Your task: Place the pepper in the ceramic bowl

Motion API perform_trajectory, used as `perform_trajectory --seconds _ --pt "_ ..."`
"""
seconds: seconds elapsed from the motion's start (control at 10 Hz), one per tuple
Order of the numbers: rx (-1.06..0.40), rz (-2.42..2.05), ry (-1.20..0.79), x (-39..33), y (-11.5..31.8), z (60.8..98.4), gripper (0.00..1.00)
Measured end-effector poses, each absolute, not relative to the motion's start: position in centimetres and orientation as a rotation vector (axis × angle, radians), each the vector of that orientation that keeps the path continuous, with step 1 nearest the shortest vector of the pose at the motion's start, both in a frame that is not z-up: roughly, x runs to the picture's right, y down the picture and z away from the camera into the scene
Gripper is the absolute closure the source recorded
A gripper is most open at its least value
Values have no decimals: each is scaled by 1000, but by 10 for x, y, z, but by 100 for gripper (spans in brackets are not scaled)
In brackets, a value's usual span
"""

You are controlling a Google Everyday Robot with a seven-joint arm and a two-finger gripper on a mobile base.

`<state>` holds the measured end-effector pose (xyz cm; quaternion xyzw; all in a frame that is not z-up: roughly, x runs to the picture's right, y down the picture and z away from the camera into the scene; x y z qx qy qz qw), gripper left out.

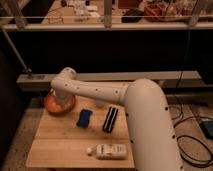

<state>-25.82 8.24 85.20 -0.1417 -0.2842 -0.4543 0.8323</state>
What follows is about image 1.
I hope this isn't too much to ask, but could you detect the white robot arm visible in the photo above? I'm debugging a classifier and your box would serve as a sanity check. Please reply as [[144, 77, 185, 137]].
[[51, 67, 184, 171]]

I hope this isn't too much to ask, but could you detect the orange ceramic bowl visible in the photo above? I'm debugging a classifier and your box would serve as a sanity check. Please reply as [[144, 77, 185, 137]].
[[44, 91, 76, 115]]

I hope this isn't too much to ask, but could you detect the black and white eraser brush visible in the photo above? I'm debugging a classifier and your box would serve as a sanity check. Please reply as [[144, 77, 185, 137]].
[[102, 107, 118, 133]]

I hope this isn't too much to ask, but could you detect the blue sponge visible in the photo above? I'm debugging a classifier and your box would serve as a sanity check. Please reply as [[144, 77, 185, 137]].
[[76, 109, 92, 128]]

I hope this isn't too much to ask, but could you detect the grey metal beam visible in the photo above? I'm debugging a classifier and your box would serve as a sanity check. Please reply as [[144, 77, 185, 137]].
[[17, 71, 204, 91]]

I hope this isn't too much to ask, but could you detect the white plastic bottle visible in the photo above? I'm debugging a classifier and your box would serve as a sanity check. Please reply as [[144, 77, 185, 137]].
[[86, 144, 127, 160]]

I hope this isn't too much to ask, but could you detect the diagonal metal rod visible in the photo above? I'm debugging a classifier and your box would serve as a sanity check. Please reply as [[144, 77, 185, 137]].
[[1, 26, 33, 79]]

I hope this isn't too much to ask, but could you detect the blue power box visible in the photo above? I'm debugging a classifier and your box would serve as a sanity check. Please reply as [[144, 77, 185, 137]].
[[200, 121, 213, 140]]

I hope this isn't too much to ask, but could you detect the black floor cable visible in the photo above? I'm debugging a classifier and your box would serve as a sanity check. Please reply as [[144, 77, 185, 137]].
[[168, 104, 213, 169]]

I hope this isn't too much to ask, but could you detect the metal window frame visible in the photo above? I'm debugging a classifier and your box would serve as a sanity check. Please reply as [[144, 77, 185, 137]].
[[0, 0, 213, 31]]

